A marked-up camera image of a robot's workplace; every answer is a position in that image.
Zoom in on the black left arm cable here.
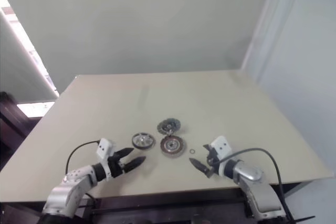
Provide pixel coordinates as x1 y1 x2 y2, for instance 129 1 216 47
65 141 101 176

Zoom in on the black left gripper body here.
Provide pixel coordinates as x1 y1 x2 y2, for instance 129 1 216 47
107 153 127 178

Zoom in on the dark wooden cabinet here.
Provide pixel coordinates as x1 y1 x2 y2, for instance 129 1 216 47
0 91 45 172

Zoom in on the toothed metal gear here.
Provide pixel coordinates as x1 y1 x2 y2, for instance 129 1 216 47
156 117 182 137

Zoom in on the copper-centred round metal disc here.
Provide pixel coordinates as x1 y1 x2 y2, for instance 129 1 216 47
159 135 186 160

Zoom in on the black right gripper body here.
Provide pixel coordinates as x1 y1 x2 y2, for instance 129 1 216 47
205 146 221 177

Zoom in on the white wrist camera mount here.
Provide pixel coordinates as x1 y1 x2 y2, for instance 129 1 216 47
96 137 117 182
211 136 234 178

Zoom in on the bright window strip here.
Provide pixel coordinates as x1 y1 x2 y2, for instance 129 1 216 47
0 0 60 99

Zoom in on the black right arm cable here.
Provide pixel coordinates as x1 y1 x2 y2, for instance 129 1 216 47
216 147 295 222

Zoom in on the silver rotor wheel black rim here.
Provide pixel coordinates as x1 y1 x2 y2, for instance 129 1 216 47
131 132 153 151

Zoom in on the black cable tie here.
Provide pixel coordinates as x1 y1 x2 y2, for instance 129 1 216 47
293 215 316 223

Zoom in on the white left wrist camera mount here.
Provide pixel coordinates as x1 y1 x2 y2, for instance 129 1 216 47
96 137 117 182

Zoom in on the dark table frame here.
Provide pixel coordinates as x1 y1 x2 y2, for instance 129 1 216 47
0 181 316 224

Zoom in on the white partition panel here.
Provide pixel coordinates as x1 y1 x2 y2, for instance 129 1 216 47
239 0 336 185

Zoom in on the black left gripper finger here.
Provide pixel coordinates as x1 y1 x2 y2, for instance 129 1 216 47
117 148 136 158
124 156 146 174

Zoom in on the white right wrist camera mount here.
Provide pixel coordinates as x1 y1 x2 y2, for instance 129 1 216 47
211 136 234 178

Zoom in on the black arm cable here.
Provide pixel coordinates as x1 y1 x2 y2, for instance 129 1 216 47
216 147 295 222
65 141 101 176

